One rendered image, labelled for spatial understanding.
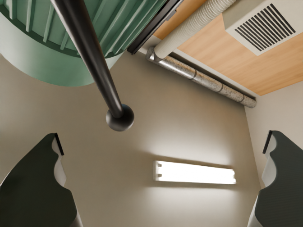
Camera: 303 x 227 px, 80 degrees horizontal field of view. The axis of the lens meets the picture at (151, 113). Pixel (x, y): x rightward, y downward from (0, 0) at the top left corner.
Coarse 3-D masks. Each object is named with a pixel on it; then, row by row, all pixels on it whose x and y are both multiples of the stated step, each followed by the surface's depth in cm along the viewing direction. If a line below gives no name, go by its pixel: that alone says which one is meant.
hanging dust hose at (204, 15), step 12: (216, 0) 138; (228, 0) 135; (204, 12) 147; (216, 12) 144; (180, 24) 169; (192, 24) 158; (204, 24) 156; (168, 36) 178; (180, 36) 169; (156, 48) 192; (168, 48) 184
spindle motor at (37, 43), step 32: (0, 0) 16; (32, 0) 15; (96, 0) 15; (128, 0) 15; (160, 0) 18; (0, 32) 20; (32, 32) 18; (64, 32) 17; (96, 32) 18; (128, 32) 20; (32, 64) 22; (64, 64) 21
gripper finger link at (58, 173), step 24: (48, 144) 10; (24, 168) 8; (48, 168) 8; (0, 192) 7; (24, 192) 7; (48, 192) 7; (0, 216) 6; (24, 216) 6; (48, 216) 6; (72, 216) 6
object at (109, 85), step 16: (64, 0) 8; (80, 0) 8; (64, 16) 8; (80, 16) 9; (80, 32) 9; (80, 48) 10; (96, 48) 11; (96, 64) 12; (96, 80) 14; (112, 80) 15; (112, 96) 16; (112, 112) 19; (128, 112) 22; (112, 128) 22; (128, 128) 22
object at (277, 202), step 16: (272, 144) 10; (288, 144) 9; (272, 160) 8; (288, 160) 8; (272, 176) 8; (288, 176) 8; (272, 192) 7; (288, 192) 7; (256, 208) 6; (272, 208) 6; (288, 208) 6; (256, 224) 6; (272, 224) 6; (288, 224) 6
